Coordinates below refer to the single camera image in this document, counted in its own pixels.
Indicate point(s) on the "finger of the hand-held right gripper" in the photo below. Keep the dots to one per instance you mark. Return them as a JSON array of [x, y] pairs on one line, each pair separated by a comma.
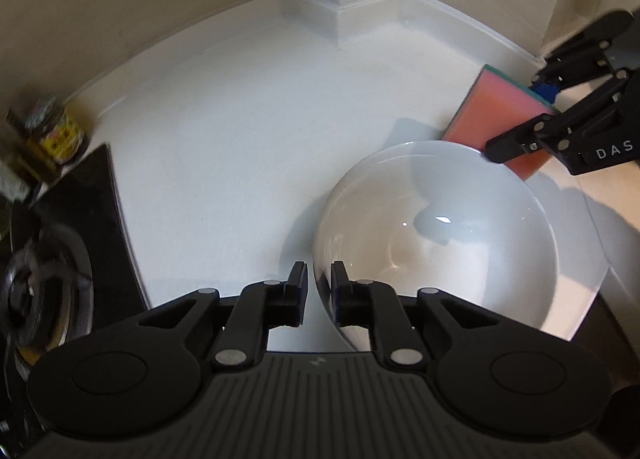
[[520, 139], [545, 89]]

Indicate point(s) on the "white bowl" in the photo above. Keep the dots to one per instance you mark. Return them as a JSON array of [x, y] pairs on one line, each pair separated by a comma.
[[440, 249]]

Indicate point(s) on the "yellow label jar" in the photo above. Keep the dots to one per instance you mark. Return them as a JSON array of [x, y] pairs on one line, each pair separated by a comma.
[[56, 134]]

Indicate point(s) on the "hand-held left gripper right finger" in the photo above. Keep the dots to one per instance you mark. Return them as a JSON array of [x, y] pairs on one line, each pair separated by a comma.
[[337, 299]]

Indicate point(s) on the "round gas burner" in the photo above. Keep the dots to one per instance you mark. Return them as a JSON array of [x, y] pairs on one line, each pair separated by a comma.
[[45, 289]]

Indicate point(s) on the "brown yellow seasoning box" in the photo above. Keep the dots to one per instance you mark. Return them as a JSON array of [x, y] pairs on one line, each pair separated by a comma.
[[27, 154]]

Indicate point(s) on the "pink and green sponge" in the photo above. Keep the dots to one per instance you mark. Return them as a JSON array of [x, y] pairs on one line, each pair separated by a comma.
[[495, 104]]

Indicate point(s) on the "black glass cooktop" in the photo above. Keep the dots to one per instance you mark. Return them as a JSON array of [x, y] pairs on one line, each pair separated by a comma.
[[107, 219]]

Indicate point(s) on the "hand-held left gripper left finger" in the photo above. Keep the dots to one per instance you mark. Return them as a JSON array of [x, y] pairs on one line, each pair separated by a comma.
[[298, 299]]

